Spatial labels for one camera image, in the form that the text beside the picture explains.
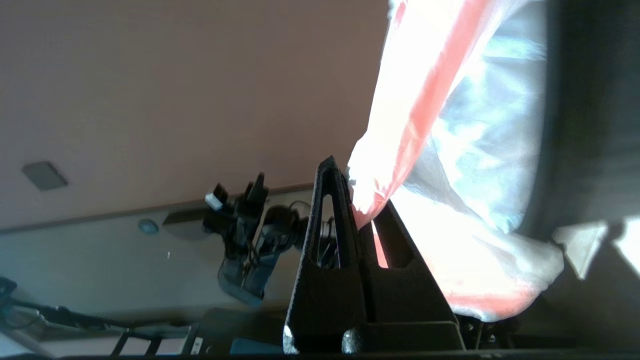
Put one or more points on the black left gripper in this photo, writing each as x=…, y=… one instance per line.
x=242, y=225

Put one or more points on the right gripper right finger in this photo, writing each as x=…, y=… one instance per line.
x=400, y=295

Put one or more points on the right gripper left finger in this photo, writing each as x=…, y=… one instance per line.
x=325, y=300

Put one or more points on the white plastic bag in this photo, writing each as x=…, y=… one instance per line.
x=475, y=150

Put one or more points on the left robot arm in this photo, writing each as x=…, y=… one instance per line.
x=250, y=280

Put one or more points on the black trash bin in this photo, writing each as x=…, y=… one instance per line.
x=590, y=125

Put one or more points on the small grey round disc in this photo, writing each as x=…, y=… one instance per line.
x=148, y=226

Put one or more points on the dark grey wall plate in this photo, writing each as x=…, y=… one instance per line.
x=45, y=176

